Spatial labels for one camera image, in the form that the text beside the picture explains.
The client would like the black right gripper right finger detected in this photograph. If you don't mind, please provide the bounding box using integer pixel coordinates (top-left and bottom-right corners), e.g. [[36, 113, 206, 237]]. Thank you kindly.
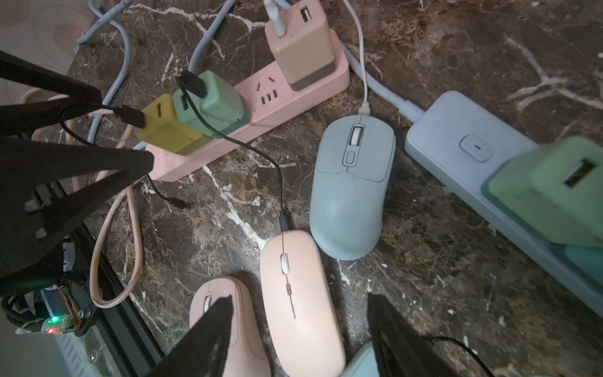
[[367, 293, 458, 376]]

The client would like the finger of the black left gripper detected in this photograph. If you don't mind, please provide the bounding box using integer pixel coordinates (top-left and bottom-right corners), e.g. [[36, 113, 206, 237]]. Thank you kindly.
[[1, 52, 154, 297]]

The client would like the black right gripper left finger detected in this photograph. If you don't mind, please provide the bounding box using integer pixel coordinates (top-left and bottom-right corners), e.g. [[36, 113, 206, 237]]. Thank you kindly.
[[149, 296, 234, 376]]

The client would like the pink mouse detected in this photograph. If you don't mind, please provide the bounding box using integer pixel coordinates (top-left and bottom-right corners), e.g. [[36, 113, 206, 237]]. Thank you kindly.
[[189, 276, 271, 376], [260, 230, 346, 376]]

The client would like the black usb cable yellow charger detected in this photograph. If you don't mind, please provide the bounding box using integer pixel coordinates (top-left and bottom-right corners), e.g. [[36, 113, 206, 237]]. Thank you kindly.
[[58, 103, 192, 210]]

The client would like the black usb cable green charger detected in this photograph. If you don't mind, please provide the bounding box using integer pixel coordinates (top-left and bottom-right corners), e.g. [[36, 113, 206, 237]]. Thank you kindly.
[[176, 70, 292, 233]]

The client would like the pink power strip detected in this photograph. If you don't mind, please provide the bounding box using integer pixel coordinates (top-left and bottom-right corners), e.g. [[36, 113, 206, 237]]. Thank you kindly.
[[146, 30, 350, 182]]

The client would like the blue mouse middle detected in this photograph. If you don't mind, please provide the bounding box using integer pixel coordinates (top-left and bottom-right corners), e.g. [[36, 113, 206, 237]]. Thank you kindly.
[[341, 341, 380, 377]]

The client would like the blue mouse near strip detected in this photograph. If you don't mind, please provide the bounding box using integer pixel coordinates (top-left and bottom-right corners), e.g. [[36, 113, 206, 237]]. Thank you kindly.
[[309, 115, 396, 261]]

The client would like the green charger on pink strip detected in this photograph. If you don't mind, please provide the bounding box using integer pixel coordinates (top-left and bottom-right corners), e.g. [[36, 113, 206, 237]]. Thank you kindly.
[[173, 70, 251, 138]]

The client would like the teal charger on blue strip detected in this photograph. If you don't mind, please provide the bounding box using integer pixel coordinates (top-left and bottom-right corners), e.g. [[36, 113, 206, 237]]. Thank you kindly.
[[564, 245, 602, 285]]

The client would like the light blue power strip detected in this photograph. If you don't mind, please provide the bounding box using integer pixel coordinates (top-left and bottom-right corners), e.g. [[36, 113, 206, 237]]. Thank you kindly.
[[405, 90, 602, 315]]

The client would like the green charger on blue strip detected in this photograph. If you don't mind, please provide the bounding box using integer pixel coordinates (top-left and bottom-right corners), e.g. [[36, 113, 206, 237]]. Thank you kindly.
[[481, 136, 602, 248]]

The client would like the tan charger on pink strip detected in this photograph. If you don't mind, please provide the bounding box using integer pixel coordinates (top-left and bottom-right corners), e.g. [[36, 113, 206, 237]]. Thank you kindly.
[[263, 0, 336, 91]]

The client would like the pink power cable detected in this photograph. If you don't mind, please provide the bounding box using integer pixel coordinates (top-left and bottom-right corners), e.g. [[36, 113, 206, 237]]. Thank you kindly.
[[20, 86, 144, 310]]

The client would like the black front rail base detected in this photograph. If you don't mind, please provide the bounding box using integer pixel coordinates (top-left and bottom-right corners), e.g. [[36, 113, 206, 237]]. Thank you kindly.
[[0, 225, 166, 377]]

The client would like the light blue power cable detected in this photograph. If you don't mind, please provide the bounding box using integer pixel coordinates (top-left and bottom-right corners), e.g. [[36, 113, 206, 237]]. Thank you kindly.
[[72, 0, 427, 147]]

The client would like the white usb cable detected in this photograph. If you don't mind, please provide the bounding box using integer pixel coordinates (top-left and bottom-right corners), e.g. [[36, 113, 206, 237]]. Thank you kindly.
[[263, 0, 373, 116]]

